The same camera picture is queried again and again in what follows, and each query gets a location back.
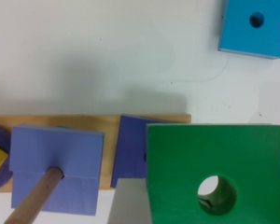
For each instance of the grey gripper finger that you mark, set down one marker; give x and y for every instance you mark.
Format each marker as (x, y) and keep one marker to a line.
(130, 203)

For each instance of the green square block with hole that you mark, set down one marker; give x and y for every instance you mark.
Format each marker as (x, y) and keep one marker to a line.
(213, 174)

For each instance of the dark purple square block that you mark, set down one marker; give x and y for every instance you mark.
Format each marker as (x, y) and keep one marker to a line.
(131, 150)

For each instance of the light purple square block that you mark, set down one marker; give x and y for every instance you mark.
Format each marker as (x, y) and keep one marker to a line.
(78, 153)

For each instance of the dark purple round block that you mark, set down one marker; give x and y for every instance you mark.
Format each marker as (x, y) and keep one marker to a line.
(5, 173)

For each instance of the blue square block with hole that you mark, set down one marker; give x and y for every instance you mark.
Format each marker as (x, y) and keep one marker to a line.
(251, 27)

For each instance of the wooden peg board base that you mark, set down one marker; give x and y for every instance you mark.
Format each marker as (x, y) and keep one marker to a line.
(108, 124)

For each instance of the middle wooden peg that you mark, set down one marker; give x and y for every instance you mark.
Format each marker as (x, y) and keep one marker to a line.
(34, 202)

